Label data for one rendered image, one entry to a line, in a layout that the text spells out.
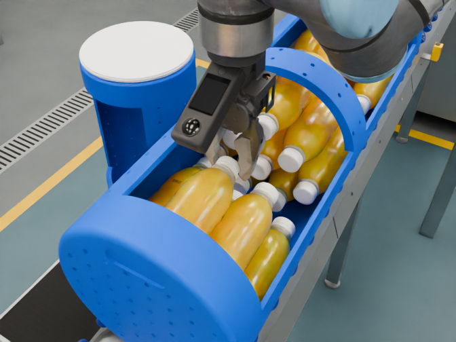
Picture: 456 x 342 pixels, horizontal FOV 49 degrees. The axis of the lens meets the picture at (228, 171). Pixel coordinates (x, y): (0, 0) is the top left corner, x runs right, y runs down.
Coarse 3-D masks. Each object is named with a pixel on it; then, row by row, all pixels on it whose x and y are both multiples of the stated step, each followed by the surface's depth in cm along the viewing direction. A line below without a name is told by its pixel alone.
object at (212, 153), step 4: (220, 128) 71; (224, 128) 75; (220, 132) 70; (224, 132) 76; (216, 136) 70; (220, 136) 71; (212, 140) 71; (216, 140) 71; (220, 140) 76; (212, 144) 72; (216, 144) 73; (208, 148) 73; (212, 148) 72; (216, 148) 73; (220, 148) 74; (208, 152) 73; (212, 152) 73; (216, 152) 73; (208, 156) 74; (212, 156) 73; (216, 156) 75; (212, 160) 74; (216, 160) 75; (212, 164) 75
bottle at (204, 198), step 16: (192, 176) 69; (208, 176) 68; (224, 176) 70; (176, 192) 68; (192, 192) 66; (208, 192) 67; (224, 192) 68; (176, 208) 64; (192, 208) 64; (208, 208) 66; (224, 208) 68; (208, 224) 65
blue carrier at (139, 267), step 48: (288, 48) 86; (336, 96) 81; (384, 96) 96; (144, 192) 83; (336, 192) 81; (96, 240) 59; (144, 240) 56; (192, 240) 57; (96, 288) 68; (144, 288) 60; (192, 288) 55; (240, 288) 59; (144, 336) 70; (192, 336) 62; (240, 336) 59
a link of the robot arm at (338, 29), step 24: (264, 0) 51; (288, 0) 48; (312, 0) 46; (336, 0) 44; (360, 0) 44; (384, 0) 47; (312, 24) 50; (336, 24) 46; (360, 24) 46; (384, 24) 49; (336, 48) 54
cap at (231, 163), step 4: (224, 156) 73; (228, 156) 73; (220, 160) 73; (224, 160) 73; (228, 160) 73; (232, 160) 73; (224, 164) 72; (228, 164) 72; (232, 164) 72; (236, 164) 73; (232, 168) 72; (236, 168) 73; (236, 172) 73; (236, 176) 73
